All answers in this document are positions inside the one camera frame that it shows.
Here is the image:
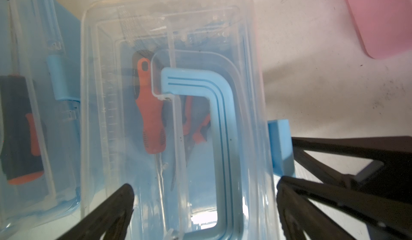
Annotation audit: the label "orange screwdriver far box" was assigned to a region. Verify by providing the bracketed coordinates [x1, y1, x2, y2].
[132, 50, 168, 189]

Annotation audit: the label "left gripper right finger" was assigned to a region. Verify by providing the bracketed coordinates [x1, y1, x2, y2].
[277, 176, 354, 240]

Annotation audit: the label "pink toolbox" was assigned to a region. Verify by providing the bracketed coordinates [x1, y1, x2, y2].
[346, 0, 412, 59]

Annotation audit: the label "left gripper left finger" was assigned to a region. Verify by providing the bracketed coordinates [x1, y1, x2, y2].
[59, 184, 135, 240]

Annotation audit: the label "blue toolbox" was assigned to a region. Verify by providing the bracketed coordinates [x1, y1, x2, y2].
[80, 0, 294, 240]
[1, 0, 80, 240]

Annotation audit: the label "orange black screwdriver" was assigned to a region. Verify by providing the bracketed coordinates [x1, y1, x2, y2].
[1, 0, 44, 185]

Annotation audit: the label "orange handled pliers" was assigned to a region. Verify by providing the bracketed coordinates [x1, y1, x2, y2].
[170, 94, 211, 191]

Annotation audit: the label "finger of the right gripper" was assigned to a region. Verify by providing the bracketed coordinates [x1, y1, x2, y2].
[292, 136, 412, 188]
[291, 177, 412, 240]

